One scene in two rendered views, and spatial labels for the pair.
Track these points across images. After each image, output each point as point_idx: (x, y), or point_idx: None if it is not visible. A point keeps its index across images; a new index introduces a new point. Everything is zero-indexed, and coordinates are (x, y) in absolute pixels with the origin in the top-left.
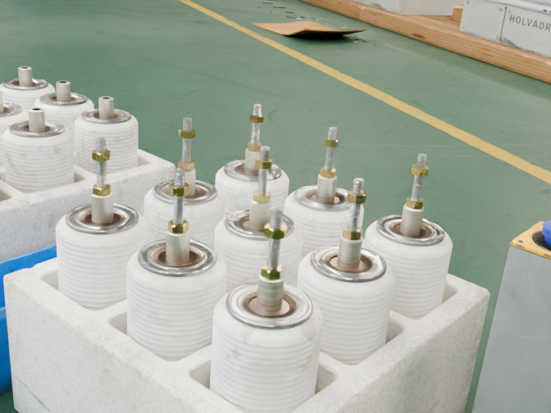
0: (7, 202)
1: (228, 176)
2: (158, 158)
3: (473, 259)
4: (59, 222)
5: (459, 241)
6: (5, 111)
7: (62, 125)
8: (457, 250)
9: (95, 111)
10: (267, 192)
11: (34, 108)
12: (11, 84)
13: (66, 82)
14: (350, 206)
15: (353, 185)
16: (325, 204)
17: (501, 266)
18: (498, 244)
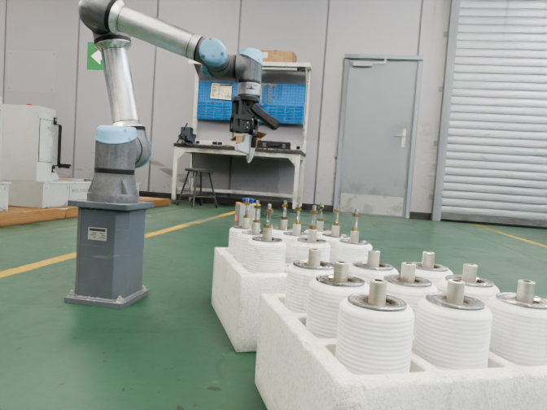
0: None
1: (282, 241)
2: (268, 298)
3: (50, 329)
4: (370, 245)
5: (20, 338)
6: (398, 280)
7: (353, 262)
8: (41, 335)
9: (320, 267)
10: (295, 220)
11: (375, 251)
12: (395, 300)
13: (338, 262)
14: (286, 209)
15: (286, 202)
16: (260, 232)
17: (48, 323)
18: (4, 330)
